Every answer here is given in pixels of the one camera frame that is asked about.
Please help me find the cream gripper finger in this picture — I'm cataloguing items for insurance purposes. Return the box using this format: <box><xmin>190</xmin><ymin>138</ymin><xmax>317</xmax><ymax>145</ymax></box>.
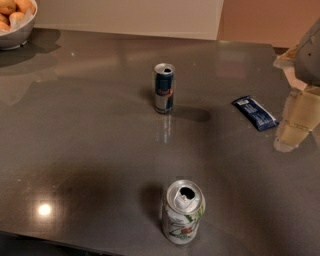
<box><xmin>273</xmin><ymin>47</ymin><xmax>307</xmax><ymax>91</ymax></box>

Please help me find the green white 7up can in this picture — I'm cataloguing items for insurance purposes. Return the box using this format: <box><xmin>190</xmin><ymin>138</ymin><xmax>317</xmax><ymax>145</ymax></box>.
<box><xmin>162</xmin><ymin>180</ymin><xmax>206</xmax><ymax>245</ymax></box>

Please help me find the blue silver Red Bull can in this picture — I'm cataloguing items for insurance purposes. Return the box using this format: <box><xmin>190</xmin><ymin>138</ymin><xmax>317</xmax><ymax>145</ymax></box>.
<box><xmin>154</xmin><ymin>63</ymin><xmax>174</xmax><ymax>114</ymax></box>

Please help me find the blue snack bar wrapper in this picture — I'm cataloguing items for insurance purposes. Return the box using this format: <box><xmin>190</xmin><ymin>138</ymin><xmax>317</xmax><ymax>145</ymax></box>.
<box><xmin>232</xmin><ymin>96</ymin><xmax>279</xmax><ymax>131</ymax></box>

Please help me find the silver metal fruit bowl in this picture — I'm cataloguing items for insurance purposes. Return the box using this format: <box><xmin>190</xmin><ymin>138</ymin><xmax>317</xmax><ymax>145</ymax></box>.
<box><xmin>0</xmin><ymin>0</ymin><xmax>38</xmax><ymax>50</ymax></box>

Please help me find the orange fruit top right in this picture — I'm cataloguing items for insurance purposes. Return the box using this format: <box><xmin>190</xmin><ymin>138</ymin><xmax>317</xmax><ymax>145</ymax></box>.
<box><xmin>14</xmin><ymin>0</ymin><xmax>36</xmax><ymax>14</ymax></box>

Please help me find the orange fruit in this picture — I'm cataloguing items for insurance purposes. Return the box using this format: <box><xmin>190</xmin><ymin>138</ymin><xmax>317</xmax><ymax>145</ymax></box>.
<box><xmin>14</xmin><ymin>0</ymin><xmax>36</xmax><ymax>14</ymax></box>
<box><xmin>9</xmin><ymin>12</ymin><xmax>25</xmax><ymax>26</ymax></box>
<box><xmin>0</xmin><ymin>0</ymin><xmax>16</xmax><ymax>15</ymax></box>
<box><xmin>0</xmin><ymin>21</ymin><xmax>10</xmax><ymax>32</ymax></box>

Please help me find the orange fruit middle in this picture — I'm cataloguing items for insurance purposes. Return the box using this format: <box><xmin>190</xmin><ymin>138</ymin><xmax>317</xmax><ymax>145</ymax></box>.
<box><xmin>9</xmin><ymin>12</ymin><xmax>25</xmax><ymax>26</ymax></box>

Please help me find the orange fruit top left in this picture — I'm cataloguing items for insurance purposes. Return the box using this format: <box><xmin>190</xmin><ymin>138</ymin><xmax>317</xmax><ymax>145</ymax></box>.
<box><xmin>0</xmin><ymin>0</ymin><xmax>16</xmax><ymax>15</ymax></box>

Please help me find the orange fruit lower left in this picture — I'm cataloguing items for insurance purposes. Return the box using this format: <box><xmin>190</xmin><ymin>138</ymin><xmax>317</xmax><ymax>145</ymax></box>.
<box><xmin>0</xmin><ymin>21</ymin><xmax>10</xmax><ymax>32</ymax></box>

